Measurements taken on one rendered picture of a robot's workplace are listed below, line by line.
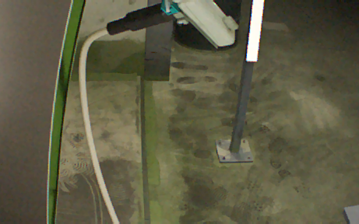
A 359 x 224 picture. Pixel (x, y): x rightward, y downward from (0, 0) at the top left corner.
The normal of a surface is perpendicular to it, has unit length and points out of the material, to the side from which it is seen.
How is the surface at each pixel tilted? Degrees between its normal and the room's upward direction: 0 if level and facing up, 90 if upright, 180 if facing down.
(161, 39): 90
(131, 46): 90
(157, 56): 90
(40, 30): 90
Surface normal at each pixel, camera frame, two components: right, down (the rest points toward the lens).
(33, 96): 0.11, 0.55
